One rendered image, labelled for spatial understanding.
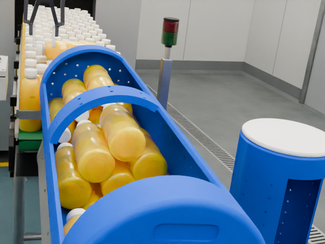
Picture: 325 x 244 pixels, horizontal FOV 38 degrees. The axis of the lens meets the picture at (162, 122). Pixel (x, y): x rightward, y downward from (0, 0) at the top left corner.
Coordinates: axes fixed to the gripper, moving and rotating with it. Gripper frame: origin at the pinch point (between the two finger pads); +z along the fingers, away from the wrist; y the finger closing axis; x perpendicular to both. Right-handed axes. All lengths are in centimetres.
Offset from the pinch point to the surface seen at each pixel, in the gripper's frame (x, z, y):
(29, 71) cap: -8.4, 9.5, -4.4
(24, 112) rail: -11.1, 22.0, -5.7
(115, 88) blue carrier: -68, -4, 12
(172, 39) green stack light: 17, 1, 49
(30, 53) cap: 16.6, 9.6, -3.8
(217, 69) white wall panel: 435, 115, 249
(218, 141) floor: 193, 119, 157
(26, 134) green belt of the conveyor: -11.5, 29.5, -5.1
